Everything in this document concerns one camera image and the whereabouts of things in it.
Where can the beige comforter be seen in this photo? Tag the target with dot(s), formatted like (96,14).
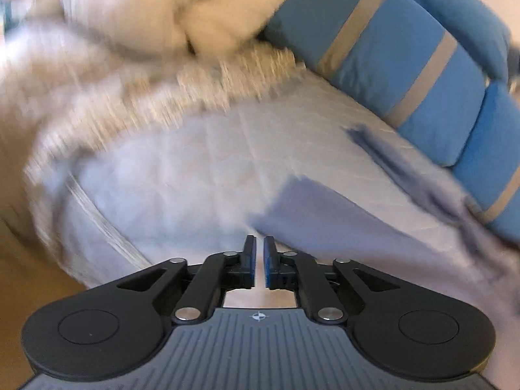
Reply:
(142,8)

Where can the quilted pale bedspread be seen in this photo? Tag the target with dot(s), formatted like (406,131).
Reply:
(183,170)

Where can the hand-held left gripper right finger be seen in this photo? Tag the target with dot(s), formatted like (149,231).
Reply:
(268,262)

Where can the blue pillow with beige stripes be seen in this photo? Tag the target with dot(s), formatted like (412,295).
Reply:
(495,150)
(378,69)

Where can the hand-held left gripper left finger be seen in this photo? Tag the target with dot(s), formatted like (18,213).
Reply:
(252,260)

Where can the lavender grey sweatpants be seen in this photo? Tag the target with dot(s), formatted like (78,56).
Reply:
(345,231)

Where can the plain blue pillow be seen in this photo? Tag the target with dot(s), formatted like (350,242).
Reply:
(467,12)

